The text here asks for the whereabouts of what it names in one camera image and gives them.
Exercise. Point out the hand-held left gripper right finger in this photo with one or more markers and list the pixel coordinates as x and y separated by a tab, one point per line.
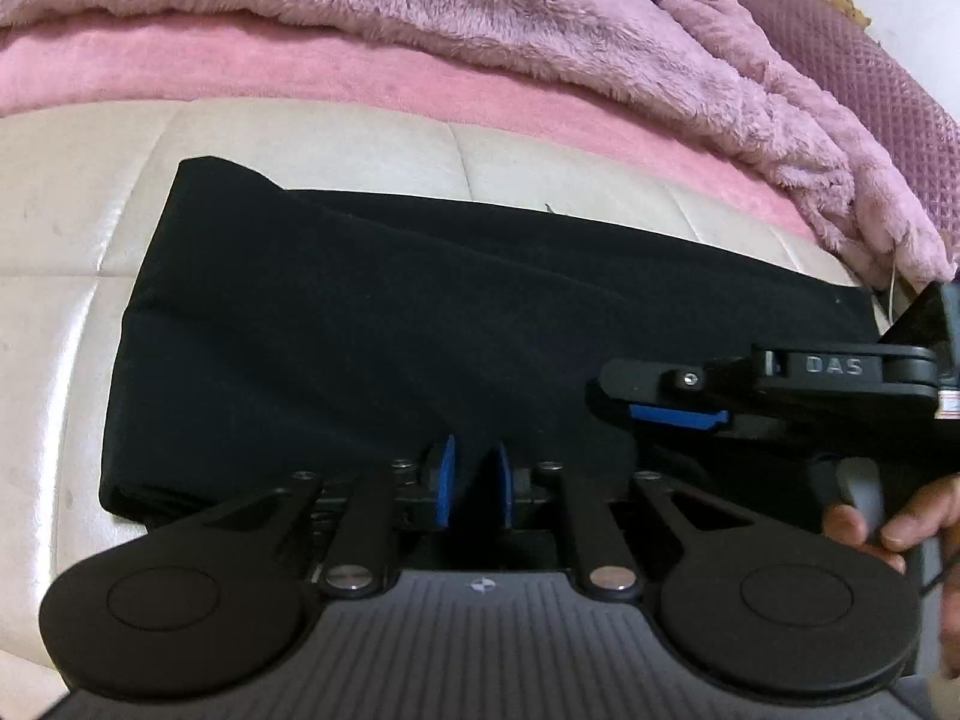
501	487

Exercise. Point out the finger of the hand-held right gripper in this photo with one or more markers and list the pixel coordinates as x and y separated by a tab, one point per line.
679	418

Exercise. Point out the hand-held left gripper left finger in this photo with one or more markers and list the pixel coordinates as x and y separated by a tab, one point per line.
448	491

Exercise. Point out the black pants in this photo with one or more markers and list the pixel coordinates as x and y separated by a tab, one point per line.
375	330

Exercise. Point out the person's right hand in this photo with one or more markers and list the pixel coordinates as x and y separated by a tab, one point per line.
911	532

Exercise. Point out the person's light blue clothing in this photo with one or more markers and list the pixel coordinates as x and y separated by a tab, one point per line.
934	697

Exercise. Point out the pink quilted headboard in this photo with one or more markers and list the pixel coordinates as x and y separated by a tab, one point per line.
862	67

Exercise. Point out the yellow plush toy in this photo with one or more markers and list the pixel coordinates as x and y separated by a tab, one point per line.
840	4

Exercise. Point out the pink fluffy blanket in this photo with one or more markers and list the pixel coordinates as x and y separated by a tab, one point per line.
450	0

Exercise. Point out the pink bed sheet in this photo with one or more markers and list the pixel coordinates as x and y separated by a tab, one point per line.
225	67

